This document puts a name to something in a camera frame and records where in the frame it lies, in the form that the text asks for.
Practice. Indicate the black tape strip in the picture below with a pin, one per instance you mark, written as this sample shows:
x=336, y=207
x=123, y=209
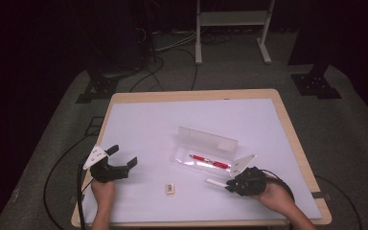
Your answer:
x=317, y=195

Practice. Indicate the wooden table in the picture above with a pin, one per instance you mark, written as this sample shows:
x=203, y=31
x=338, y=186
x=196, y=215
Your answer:
x=188, y=95

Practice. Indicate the white table mat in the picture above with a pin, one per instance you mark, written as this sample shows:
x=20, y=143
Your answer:
x=159, y=127

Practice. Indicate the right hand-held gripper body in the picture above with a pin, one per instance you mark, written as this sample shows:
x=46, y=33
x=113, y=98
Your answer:
x=250, y=182

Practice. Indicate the clear plastic pencil case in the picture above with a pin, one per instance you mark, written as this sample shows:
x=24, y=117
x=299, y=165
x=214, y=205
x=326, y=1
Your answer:
x=204, y=143

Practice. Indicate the small eraser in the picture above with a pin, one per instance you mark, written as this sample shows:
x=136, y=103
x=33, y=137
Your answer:
x=170, y=188

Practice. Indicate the person's left hand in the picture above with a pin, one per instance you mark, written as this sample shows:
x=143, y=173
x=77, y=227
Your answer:
x=103, y=193

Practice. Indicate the black stand base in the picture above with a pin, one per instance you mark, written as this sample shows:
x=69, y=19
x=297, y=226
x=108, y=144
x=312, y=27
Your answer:
x=100, y=87
x=314, y=84

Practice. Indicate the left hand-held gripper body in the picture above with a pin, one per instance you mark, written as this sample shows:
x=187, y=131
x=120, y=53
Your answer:
x=108, y=172

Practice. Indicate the person's right hand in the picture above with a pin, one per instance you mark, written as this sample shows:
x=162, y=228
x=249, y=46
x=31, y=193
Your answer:
x=278, y=196

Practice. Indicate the white metal stand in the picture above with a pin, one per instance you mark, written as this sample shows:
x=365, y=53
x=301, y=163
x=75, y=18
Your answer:
x=231, y=18

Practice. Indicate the red pen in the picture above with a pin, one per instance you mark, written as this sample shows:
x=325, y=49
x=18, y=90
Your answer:
x=209, y=161

